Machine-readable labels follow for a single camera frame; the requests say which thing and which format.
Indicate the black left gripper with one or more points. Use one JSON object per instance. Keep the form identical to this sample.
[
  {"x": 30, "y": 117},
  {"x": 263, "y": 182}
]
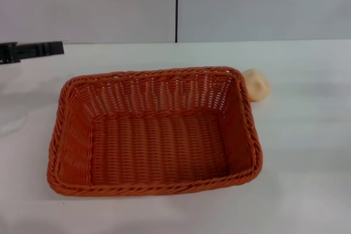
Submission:
[{"x": 9, "y": 53}]

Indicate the orange woven plastic basket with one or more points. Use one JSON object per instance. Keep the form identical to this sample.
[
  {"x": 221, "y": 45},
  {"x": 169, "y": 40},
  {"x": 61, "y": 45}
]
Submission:
[{"x": 159, "y": 141}]

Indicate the round pale bread bun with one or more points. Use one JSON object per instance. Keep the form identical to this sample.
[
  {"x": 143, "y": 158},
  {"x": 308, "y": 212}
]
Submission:
[{"x": 259, "y": 86}]

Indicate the black vertical wall strip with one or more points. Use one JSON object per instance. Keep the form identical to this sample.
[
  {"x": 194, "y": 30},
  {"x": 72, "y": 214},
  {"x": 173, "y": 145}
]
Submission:
[{"x": 176, "y": 6}]

